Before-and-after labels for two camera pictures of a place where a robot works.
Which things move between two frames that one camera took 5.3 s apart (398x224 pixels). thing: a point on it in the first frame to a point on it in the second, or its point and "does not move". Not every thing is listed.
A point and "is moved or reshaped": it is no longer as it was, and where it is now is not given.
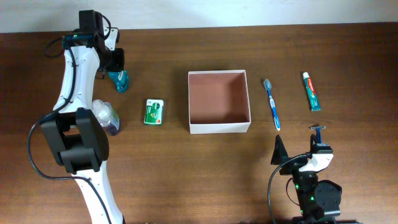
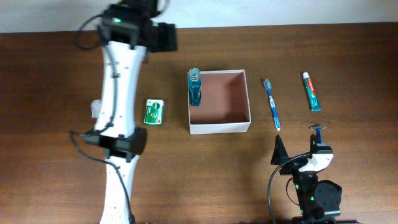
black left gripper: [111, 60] to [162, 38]
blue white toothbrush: [268, 87] does not move
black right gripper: [280, 153] does not move
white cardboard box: [219, 101] does not move
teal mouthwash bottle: [121, 79] is moved or reshaped
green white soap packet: [153, 112] does not move
